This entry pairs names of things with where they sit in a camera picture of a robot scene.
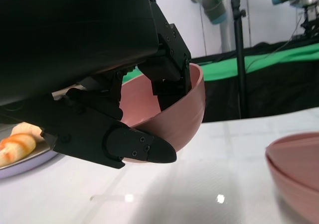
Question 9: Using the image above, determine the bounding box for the lavender plate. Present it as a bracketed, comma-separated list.
[0, 138, 60, 180]

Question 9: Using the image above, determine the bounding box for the pale bread roll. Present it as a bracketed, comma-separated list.
[11, 122, 45, 143]

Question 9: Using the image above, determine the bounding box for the black tripod pole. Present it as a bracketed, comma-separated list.
[229, 0, 250, 119]

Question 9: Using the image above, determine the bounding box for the green cloth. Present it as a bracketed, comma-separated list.
[122, 42, 319, 84]

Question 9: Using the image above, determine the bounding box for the black cloth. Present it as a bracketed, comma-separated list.
[189, 41, 319, 123]

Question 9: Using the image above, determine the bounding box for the orange striped bread roll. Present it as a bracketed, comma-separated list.
[0, 133, 37, 167]

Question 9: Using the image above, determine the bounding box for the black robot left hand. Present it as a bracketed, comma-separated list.
[0, 0, 192, 169]

